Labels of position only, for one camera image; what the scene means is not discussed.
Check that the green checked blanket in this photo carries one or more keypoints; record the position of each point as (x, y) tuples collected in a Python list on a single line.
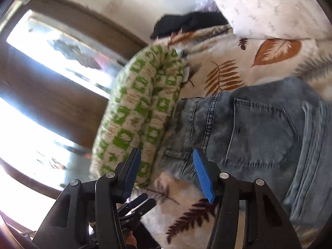
[(134, 109)]

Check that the white printed pillow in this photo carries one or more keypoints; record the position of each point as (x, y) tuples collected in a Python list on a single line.
[(259, 7)]

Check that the light blue denim pants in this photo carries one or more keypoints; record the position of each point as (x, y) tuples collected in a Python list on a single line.
[(259, 124)]

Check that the leaf-printed fleece blanket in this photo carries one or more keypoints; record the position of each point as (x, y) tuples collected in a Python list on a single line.
[(220, 57)]

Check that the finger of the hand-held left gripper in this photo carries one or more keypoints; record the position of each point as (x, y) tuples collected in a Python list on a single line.
[(138, 201), (142, 208)]

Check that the wooden framed window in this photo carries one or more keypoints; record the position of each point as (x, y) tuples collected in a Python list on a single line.
[(64, 57)]

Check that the black cloth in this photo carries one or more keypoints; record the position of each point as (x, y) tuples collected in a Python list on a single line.
[(192, 20)]

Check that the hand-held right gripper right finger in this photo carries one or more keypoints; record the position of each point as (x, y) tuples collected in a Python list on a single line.
[(203, 176)]

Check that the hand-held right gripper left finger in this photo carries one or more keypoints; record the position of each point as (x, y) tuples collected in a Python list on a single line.
[(131, 176)]

